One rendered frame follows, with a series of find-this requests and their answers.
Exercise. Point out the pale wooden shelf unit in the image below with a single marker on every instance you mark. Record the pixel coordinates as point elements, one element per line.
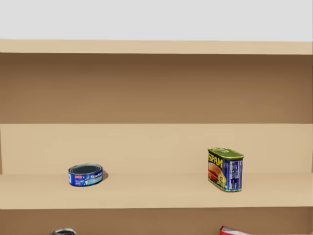
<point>156,147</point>

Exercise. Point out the green and blue rectangular can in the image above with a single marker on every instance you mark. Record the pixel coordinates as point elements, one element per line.
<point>223,171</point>

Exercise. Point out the blue flat can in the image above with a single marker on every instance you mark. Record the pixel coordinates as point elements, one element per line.
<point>85,177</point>

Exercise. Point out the red and white can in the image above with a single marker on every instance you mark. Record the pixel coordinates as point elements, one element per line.
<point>64,231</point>

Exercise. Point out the red carton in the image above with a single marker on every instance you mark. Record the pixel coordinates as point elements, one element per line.
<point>228,231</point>

